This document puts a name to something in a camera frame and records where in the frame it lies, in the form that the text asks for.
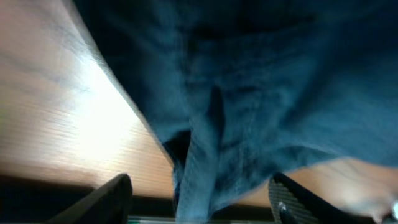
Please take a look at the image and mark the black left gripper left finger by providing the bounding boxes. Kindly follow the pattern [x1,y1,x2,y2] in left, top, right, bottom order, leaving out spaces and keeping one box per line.
[46,174,132,224]

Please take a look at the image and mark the dark blue denim shorts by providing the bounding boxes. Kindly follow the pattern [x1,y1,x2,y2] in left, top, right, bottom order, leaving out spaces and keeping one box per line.
[75,0,397,222]

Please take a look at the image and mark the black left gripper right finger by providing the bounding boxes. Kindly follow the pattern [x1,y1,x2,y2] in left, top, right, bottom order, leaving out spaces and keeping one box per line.
[268,173,374,224]

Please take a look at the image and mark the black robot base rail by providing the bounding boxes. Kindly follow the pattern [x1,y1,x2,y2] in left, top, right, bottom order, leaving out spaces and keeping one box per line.
[1,175,274,223]

